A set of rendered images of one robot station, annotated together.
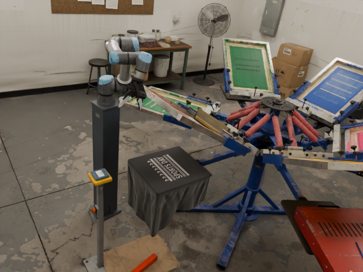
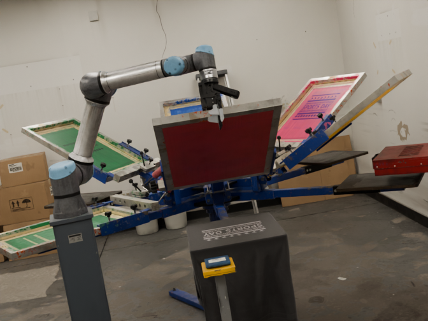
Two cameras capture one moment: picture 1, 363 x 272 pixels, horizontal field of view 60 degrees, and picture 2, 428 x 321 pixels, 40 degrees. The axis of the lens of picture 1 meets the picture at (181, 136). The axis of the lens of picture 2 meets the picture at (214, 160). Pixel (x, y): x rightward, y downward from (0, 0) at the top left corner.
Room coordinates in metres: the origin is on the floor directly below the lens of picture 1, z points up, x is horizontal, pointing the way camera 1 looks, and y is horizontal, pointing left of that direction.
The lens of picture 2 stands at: (0.34, 2.37, 1.69)
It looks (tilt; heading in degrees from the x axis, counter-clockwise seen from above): 8 degrees down; 306
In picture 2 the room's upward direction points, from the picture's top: 9 degrees counter-clockwise
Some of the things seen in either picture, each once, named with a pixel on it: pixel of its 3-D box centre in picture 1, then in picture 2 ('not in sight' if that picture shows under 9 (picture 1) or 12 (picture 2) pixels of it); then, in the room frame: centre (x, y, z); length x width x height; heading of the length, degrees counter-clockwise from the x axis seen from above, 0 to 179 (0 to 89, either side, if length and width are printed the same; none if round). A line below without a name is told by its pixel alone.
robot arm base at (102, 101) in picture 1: (106, 97); (69, 203); (2.38, 0.66, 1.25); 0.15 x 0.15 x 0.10
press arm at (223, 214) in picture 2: (217, 157); (224, 218); (2.26, -0.33, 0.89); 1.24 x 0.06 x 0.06; 129
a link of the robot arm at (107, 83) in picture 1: (107, 84); (64, 177); (2.38, 0.66, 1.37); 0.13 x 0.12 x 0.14; 112
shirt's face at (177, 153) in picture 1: (169, 167); (232, 230); (1.95, 0.05, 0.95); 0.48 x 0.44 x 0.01; 129
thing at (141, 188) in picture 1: (141, 197); (245, 286); (1.80, 0.23, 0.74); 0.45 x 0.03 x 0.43; 39
